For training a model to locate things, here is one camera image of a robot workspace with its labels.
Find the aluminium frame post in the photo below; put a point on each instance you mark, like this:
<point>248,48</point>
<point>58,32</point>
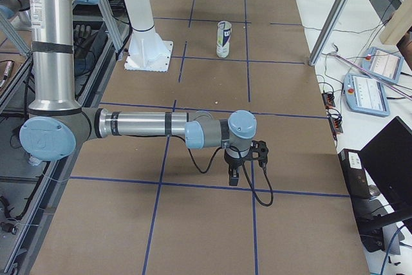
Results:
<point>327,30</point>

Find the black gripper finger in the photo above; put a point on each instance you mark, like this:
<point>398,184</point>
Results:
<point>235,177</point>
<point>231,177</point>

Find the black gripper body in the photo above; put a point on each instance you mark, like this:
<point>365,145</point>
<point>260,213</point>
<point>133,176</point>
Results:
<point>234,161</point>

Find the wooden board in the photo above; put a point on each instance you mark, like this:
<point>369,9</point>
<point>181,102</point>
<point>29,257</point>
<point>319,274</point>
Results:
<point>398,25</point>

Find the black computer monitor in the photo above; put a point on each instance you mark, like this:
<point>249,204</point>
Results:
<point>387,159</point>

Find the second grey blue robot arm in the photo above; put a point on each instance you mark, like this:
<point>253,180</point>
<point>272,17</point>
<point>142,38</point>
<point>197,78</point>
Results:
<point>11,8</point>

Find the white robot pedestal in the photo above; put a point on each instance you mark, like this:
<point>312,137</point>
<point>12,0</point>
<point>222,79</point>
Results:
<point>147,51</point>

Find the far teach pendant tablet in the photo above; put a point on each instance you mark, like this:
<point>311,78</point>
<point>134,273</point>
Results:
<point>383,64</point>

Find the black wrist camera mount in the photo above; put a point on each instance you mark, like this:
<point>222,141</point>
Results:
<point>259,152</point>

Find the teach pendant tablet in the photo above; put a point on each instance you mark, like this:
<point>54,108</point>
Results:
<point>365,95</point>
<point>383,64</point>

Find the near teach pendant tablet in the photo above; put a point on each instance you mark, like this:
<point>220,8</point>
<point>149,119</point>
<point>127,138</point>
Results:
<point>365,95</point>

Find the clear tennis ball can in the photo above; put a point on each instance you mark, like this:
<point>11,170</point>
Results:
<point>223,39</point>

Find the black desktop box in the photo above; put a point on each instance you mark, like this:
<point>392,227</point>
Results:
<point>355,175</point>

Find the orange black connector block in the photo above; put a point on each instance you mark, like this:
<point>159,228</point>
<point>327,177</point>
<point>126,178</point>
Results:
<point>328,99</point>

